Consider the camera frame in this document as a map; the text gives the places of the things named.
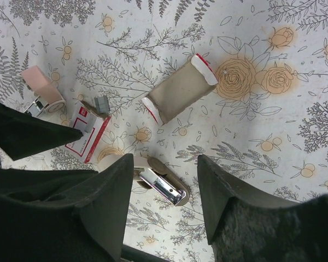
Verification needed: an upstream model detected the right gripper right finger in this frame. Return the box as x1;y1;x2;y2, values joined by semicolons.
197;155;328;261

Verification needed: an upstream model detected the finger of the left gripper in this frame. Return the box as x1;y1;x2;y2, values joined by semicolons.
0;103;83;160

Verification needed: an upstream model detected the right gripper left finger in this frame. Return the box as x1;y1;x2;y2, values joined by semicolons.
0;154;134;261

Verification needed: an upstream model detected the red staple box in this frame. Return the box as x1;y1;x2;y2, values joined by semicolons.
62;101;111;163

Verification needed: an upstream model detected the grey staple strip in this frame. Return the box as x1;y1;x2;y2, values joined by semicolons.
94;96;110;114

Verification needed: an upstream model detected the beige brown stapler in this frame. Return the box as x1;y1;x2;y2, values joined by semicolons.
98;154;190;207

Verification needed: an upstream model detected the grey cardboard box sleeve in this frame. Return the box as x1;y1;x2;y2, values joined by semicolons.
142;54;218;126

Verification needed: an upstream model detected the floral patterned table mat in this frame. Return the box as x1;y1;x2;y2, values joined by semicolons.
0;1;328;261

